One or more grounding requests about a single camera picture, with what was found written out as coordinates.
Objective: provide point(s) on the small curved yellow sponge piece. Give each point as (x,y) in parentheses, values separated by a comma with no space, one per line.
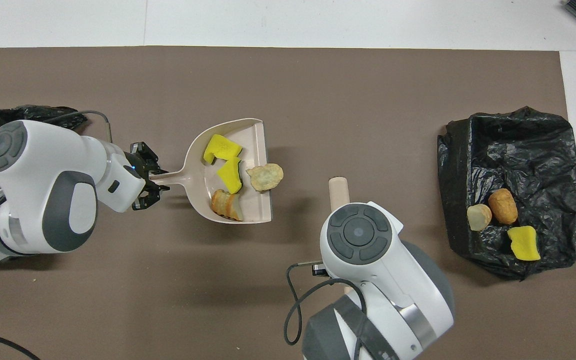
(230,176)

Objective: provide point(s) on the brown bread roll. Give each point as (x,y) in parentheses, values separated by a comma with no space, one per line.
(503,206)

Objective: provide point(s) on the pale green foam chunk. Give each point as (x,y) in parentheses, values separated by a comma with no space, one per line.
(265,177)
(479,217)

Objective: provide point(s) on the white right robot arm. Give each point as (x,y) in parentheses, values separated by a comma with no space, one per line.
(368,260)

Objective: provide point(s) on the black bagged bin pink spot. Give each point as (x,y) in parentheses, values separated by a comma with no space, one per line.
(58,117)

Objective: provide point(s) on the yellow sponge chunk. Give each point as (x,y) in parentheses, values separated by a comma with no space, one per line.
(524,243)

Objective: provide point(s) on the yellow sponge piece with print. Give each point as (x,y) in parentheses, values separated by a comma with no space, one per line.
(221,148)

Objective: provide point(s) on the brown table mat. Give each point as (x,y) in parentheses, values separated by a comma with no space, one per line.
(318,75)

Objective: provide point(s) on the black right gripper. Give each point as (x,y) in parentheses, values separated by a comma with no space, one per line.
(319,270)

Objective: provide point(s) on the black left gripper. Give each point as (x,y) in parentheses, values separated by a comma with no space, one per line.
(140,159)

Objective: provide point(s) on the black bag-lined trash bin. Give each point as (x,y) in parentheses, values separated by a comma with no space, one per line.
(518,150)

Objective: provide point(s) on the beige plastic dustpan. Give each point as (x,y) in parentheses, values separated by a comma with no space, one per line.
(203,192)

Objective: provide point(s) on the beige hand brush black bristles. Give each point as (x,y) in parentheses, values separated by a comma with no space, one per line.
(339,192)

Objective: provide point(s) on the brown bread crust piece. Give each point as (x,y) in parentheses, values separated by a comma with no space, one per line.
(226,205)

